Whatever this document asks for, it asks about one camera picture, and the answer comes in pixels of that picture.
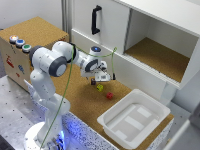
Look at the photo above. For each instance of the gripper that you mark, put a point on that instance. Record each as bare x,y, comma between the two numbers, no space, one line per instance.
103,76

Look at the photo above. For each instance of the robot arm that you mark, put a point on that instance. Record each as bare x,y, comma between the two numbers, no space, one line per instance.
46,63

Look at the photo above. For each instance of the purple block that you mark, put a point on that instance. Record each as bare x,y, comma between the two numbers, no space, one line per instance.
93,81

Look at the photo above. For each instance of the yellow block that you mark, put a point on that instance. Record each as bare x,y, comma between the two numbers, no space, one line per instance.
99,87

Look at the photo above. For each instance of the white plastic box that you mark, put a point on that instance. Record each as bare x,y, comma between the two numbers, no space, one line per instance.
133,118

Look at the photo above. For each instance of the white sliding door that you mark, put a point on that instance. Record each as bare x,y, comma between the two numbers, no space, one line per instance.
113,23

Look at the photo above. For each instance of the white cabinet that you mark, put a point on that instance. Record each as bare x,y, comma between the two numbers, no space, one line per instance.
156,43

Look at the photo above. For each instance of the wooden drawer box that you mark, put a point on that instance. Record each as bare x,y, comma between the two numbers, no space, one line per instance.
31,36

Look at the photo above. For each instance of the green button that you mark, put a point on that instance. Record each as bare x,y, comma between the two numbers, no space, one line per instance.
26,47

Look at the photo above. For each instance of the blue button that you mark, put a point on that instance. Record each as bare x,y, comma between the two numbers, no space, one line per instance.
20,42

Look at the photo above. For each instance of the red button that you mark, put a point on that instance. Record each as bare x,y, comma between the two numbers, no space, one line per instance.
13,38

